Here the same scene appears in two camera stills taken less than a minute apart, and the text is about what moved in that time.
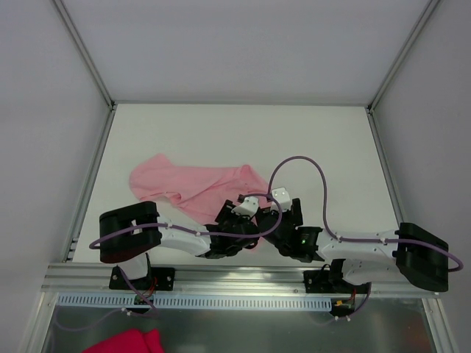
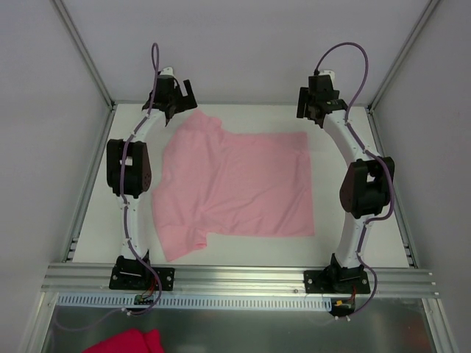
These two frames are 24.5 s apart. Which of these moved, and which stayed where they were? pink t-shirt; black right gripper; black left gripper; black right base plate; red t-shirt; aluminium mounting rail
Moved: black left gripper; pink t-shirt; black right gripper
Stayed: aluminium mounting rail; red t-shirt; black right base plate
